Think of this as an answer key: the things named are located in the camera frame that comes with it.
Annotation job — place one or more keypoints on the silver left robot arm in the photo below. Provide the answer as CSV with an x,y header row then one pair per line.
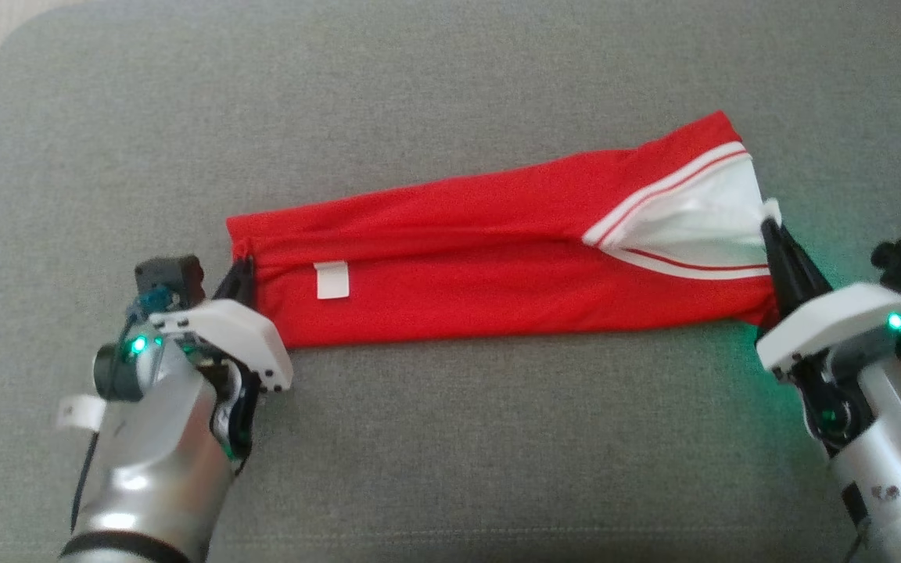
x,y
153,453

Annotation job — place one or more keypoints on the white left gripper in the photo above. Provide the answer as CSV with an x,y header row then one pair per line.
x,y
239,332

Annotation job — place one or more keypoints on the grey fabric sofa seat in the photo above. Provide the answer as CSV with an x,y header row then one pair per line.
x,y
450,453

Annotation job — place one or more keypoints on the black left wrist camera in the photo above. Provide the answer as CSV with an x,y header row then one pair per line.
x,y
173,275

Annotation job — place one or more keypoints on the red shorts with white panel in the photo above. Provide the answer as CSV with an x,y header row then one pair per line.
x,y
458,274

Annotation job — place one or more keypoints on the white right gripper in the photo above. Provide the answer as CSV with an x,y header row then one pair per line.
x,y
826,320

